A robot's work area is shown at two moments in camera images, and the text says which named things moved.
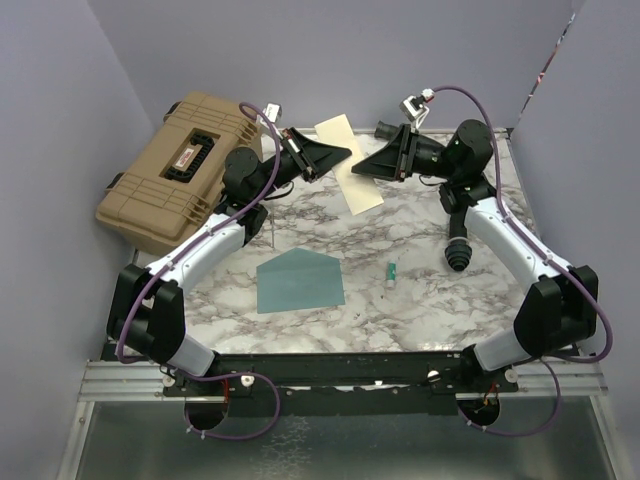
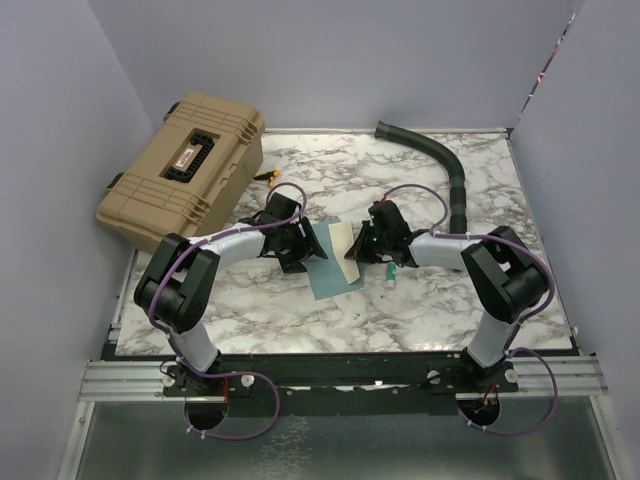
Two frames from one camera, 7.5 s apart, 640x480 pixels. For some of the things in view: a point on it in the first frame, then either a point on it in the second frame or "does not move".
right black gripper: [394, 162] to [358, 250]
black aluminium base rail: [353, 384] does not move
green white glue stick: [391, 274] does not move
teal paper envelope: [299, 279] to [327, 276]
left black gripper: [311, 158] to [307, 244]
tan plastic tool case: [175, 185] does not move
